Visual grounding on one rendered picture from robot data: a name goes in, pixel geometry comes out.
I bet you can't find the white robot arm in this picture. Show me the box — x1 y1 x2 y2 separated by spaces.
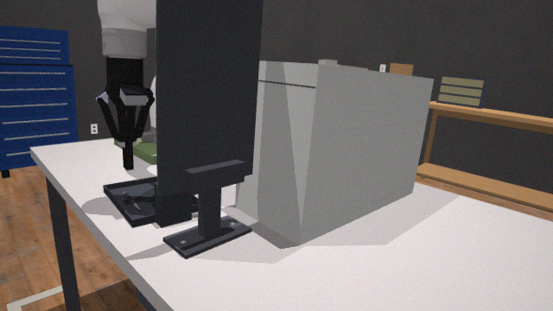
98 0 156 143

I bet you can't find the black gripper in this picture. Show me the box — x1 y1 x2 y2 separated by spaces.
95 57 155 170

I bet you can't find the small tan wooden block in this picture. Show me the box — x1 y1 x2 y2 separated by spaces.
390 63 414 76

